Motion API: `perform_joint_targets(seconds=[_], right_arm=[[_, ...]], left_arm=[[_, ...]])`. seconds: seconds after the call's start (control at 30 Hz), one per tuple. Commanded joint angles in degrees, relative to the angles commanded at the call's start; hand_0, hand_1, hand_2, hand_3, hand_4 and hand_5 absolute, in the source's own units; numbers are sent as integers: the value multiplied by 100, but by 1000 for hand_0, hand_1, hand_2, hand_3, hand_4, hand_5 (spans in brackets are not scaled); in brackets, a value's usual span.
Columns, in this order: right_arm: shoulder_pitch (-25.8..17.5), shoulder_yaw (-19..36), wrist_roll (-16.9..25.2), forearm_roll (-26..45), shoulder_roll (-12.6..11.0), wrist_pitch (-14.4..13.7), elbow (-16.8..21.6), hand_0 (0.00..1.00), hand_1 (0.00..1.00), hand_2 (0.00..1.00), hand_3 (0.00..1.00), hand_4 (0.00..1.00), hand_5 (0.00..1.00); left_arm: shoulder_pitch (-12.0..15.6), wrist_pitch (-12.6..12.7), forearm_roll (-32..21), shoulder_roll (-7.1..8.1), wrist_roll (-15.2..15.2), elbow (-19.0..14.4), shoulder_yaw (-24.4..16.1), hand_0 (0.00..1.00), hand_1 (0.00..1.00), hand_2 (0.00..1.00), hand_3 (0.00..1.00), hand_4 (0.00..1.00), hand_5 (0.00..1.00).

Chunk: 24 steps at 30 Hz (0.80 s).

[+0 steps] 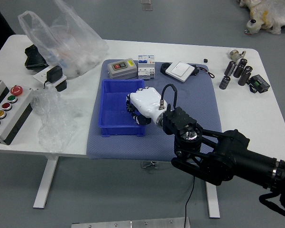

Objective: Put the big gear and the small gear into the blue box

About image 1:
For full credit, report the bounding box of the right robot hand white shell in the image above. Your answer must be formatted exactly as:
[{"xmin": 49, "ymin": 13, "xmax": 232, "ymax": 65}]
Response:
[{"xmin": 125, "ymin": 86, "xmax": 168, "ymax": 126}]

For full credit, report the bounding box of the blue plastic box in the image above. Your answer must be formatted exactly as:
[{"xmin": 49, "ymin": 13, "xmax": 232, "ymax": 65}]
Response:
[{"xmin": 95, "ymin": 79, "xmax": 147, "ymax": 138}]

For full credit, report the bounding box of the grey box with coloured buttons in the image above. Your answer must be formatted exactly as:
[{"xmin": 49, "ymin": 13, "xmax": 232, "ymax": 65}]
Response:
[{"xmin": 0, "ymin": 85, "xmax": 34, "ymax": 146}]

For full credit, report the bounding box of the white circuit breaker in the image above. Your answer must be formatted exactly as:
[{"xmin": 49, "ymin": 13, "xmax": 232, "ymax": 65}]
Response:
[{"xmin": 137, "ymin": 55, "xmax": 156, "ymax": 80}]

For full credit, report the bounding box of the black round socket part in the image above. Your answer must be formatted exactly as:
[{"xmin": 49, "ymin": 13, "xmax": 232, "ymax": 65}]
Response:
[{"xmin": 160, "ymin": 63, "xmax": 173, "ymax": 76}]

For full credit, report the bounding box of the blue-grey padded mat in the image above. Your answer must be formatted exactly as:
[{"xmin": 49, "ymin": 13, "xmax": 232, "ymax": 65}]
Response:
[{"xmin": 86, "ymin": 58, "xmax": 225, "ymax": 165}]

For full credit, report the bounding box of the black rectangular block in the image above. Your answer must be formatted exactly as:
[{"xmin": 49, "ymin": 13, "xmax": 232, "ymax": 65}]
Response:
[{"xmin": 54, "ymin": 80, "xmax": 68, "ymax": 92}]

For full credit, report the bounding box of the metal floor socket cover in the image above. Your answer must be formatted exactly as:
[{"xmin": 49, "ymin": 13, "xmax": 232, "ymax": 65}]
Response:
[{"xmin": 141, "ymin": 0, "xmax": 154, "ymax": 11}]

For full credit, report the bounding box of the large clear plastic bag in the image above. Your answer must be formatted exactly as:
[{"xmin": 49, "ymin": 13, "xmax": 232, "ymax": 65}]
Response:
[{"xmin": 18, "ymin": 0, "xmax": 109, "ymax": 80}]

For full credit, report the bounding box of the crumpled clear plastic wrap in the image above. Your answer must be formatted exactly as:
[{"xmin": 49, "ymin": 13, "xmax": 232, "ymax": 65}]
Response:
[{"xmin": 30, "ymin": 86, "xmax": 83, "ymax": 154}]

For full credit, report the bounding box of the black power adapter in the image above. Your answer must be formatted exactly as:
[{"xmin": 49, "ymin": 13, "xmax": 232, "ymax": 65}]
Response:
[{"xmin": 43, "ymin": 66, "xmax": 64, "ymax": 90}]

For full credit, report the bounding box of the silver metal connector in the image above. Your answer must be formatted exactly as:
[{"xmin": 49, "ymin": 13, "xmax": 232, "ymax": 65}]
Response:
[{"xmin": 228, "ymin": 49, "xmax": 247, "ymax": 61}]

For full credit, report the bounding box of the white flat plate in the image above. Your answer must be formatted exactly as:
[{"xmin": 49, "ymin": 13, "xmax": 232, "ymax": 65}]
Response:
[{"xmin": 33, "ymin": 67, "xmax": 67, "ymax": 87}]

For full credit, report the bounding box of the black module with green terminals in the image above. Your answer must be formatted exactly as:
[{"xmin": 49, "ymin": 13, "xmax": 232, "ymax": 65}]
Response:
[{"xmin": 248, "ymin": 74, "xmax": 271, "ymax": 94}]

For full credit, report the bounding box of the white table leg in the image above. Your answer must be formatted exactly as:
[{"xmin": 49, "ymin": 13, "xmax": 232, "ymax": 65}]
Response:
[
  {"xmin": 33, "ymin": 155, "xmax": 60, "ymax": 209},
  {"xmin": 205, "ymin": 181, "xmax": 221, "ymax": 219}
]

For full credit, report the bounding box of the black plastic tray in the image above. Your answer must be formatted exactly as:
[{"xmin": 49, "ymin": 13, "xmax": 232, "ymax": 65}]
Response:
[{"xmin": 24, "ymin": 44, "xmax": 49, "ymax": 71}]

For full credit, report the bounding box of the silver metal plate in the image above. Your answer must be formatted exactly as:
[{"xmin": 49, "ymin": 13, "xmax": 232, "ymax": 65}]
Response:
[{"xmin": 71, "ymin": 217, "xmax": 191, "ymax": 228}]

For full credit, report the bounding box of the white and yellow foam heap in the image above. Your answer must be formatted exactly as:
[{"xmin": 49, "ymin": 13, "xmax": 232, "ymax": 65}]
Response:
[{"xmin": 237, "ymin": 0, "xmax": 285, "ymax": 36}]

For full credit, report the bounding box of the person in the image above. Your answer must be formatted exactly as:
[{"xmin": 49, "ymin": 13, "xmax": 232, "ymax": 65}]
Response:
[{"xmin": 0, "ymin": 0, "xmax": 17, "ymax": 55}]

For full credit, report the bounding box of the grey push button switch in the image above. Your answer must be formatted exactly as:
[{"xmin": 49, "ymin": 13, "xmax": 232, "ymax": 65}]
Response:
[{"xmin": 107, "ymin": 58, "xmax": 138, "ymax": 80}]

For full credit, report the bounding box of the white wall switch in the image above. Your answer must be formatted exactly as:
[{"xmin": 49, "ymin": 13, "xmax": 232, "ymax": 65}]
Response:
[{"xmin": 165, "ymin": 61, "xmax": 196, "ymax": 83}]

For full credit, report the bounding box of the small black module with wires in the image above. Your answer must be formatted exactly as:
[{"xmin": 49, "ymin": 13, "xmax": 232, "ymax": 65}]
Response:
[{"xmin": 192, "ymin": 64, "xmax": 215, "ymax": 78}]

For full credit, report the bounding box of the metal bracket under table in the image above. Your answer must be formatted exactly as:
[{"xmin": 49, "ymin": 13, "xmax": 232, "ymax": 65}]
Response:
[{"xmin": 140, "ymin": 161, "xmax": 160, "ymax": 169}]

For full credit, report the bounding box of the black floor cable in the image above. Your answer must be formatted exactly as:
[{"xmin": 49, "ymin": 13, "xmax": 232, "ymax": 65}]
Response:
[{"xmin": 184, "ymin": 175, "xmax": 196, "ymax": 228}]

